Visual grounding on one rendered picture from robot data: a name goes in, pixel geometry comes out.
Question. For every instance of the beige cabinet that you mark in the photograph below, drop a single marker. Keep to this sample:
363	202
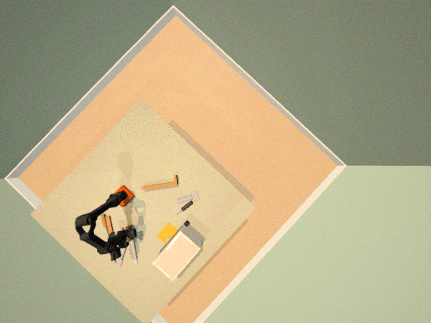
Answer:
179	251

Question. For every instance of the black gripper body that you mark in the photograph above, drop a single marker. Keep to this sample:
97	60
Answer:
131	233

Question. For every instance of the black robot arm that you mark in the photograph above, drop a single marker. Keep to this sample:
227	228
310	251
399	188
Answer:
103	247

